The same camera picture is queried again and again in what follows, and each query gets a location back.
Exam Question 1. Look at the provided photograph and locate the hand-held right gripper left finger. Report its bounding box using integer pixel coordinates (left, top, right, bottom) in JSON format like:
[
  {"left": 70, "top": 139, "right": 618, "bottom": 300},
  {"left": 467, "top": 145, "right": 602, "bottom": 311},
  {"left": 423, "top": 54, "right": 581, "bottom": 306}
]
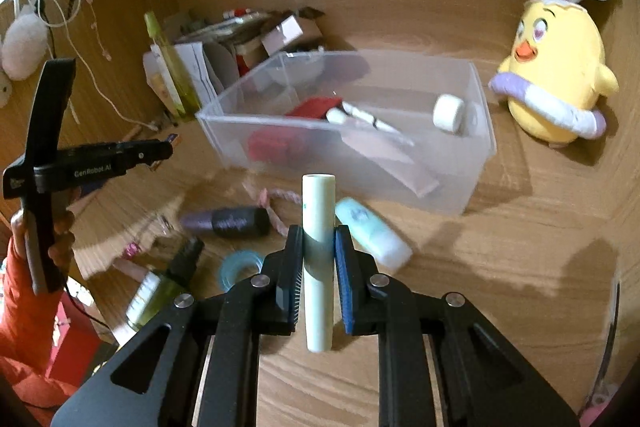
[{"left": 50, "top": 223, "right": 306, "bottom": 427}]

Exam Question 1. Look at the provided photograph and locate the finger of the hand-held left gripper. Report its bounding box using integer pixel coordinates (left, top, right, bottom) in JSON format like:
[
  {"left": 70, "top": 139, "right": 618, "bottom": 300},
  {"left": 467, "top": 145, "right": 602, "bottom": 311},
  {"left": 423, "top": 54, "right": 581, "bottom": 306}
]
[{"left": 115, "top": 138, "right": 175, "bottom": 168}]

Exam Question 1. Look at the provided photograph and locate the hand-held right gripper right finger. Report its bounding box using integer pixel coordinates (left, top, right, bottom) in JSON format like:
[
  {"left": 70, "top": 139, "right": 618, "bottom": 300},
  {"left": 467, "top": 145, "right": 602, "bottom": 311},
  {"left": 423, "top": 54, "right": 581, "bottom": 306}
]
[{"left": 334, "top": 224, "right": 583, "bottom": 427}]

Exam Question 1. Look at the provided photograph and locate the light blue tube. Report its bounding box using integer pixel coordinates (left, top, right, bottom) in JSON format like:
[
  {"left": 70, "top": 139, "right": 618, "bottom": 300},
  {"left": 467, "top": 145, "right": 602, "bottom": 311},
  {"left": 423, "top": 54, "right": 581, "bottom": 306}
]
[{"left": 334, "top": 198, "right": 413, "bottom": 271}]

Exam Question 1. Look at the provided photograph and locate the blue tape ring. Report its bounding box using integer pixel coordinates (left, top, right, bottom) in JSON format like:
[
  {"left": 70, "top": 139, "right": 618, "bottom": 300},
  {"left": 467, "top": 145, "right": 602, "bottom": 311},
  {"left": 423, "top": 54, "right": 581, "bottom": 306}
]
[{"left": 220, "top": 250, "right": 266, "bottom": 293}]

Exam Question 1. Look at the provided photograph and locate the pale green tube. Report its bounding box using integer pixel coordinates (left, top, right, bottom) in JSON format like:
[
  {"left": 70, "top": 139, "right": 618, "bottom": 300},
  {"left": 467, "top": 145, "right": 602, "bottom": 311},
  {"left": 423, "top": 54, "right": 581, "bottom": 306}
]
[{"left": 301, "top": 173, "right": 337, "bottom": 353}]

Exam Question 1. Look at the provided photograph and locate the pink twisted hair tie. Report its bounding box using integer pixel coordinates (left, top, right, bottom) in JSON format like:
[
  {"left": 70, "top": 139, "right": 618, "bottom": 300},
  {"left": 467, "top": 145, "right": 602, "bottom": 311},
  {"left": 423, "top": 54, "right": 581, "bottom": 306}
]
[{"left": 242, "top": 187, "right": 303, "bottom": 238}]

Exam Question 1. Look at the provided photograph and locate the clear plastic bin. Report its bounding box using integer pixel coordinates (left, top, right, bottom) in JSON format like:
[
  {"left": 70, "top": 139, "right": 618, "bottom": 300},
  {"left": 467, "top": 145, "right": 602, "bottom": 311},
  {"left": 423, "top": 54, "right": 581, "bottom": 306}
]
[{"left": 196, "top": 50, "right": 497, "bottom": 215}]

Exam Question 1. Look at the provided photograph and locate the person's left forearm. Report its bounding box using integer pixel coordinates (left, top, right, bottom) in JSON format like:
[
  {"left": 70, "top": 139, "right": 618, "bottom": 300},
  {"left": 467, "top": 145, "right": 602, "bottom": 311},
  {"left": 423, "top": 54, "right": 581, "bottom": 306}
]
[{"left": 0, "top": 237, "right": 76, "bottom": 413}]

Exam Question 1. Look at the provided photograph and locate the person's left hand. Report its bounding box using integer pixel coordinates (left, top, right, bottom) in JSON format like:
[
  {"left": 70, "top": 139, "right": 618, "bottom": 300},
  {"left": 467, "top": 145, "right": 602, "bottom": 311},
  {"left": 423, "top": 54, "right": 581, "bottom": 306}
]
[{"left": 10, "top": 207, "right": 77, "bottom": 282}]

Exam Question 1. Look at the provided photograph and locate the white fluffy pompom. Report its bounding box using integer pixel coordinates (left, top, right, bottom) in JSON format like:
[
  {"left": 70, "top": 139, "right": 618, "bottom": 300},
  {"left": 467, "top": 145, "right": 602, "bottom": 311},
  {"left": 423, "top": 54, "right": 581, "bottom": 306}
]
[{"left": 1, "top": 12, "right": 48, "bottom": 80}]

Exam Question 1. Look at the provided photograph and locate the dark purple tube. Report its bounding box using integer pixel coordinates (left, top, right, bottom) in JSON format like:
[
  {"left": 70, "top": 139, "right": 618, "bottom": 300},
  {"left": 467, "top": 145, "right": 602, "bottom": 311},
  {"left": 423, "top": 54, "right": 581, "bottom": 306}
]
[{"left": 179, "top": 206, "right": 271, "bottom": 238}]

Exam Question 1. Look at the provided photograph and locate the yellow-green spray bottle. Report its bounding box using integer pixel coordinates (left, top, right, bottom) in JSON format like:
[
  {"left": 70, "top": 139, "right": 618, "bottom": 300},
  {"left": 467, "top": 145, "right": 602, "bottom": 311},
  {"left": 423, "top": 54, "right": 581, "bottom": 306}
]
[{"left": 144, "top": 11, "right": 201, "bottom": 118}]

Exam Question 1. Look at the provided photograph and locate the pink tube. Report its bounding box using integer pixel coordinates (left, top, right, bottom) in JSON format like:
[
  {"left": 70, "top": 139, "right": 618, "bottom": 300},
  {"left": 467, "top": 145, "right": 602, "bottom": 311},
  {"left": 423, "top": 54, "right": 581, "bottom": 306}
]
[{"left": 342, "top": 127, "right": 441, "bottom": 198}]

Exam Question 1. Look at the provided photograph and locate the green bottle with black cap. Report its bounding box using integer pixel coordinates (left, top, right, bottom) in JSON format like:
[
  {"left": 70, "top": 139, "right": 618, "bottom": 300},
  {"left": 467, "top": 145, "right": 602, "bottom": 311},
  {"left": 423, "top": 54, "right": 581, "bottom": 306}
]
[{"left": 125, "top": 237, "right": 206, "bottom": 328}]

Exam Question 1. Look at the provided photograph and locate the white pen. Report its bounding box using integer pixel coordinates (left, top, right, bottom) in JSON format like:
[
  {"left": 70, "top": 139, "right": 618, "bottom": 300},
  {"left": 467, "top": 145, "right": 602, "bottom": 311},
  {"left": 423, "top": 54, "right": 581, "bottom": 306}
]
[{"left": 326, "top": 103, "right": 403, "bottom": 135}]

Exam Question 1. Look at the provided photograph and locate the small white box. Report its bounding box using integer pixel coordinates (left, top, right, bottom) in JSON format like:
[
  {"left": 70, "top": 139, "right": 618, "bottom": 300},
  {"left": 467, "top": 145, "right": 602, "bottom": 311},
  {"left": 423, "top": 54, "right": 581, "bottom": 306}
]
[{"left": 261, "top": 14, "right": 323, "bottom": 58}]

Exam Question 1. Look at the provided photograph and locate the white round jar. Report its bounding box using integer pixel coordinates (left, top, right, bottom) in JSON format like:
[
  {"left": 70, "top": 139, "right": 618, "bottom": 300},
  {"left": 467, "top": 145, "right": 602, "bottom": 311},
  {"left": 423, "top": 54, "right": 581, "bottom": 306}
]
[{"left": 432, "top": 94, "right": 468, "bottom": 135}]

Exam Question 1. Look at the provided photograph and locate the red box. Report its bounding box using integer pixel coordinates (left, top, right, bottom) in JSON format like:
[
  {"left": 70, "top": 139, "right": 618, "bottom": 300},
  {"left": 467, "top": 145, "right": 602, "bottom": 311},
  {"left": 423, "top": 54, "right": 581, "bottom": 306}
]
[{"left": 50, "top": 297, "right": 106, "bottom": 378}]

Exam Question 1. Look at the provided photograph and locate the yellow chick plush toy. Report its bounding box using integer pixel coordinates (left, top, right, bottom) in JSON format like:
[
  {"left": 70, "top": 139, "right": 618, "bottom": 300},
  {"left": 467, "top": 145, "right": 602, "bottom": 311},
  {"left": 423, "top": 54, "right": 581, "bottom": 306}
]
[{"left": 487, "top": 0, "right": 621, "bottom": 151}]

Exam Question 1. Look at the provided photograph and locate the white cable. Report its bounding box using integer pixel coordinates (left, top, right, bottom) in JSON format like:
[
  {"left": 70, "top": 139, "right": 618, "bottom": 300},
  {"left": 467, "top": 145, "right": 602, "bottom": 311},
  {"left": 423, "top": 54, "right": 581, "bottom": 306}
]
[{"left": 15, "top": 0, "right": 161, "bottom": 130}]

